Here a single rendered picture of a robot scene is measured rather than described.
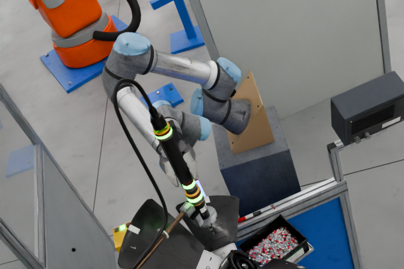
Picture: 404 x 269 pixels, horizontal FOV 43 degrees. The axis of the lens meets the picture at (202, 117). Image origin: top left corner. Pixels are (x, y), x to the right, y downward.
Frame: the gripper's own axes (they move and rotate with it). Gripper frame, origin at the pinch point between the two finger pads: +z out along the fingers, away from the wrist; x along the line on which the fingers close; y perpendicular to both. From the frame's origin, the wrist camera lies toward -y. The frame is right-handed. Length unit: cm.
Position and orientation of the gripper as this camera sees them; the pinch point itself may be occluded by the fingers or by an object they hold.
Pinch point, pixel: (184, 177)
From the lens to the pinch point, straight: 135.0
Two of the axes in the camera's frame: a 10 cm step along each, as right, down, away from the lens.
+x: -9.2, 4.0, -0.2
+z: 2.6, 5.6, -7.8
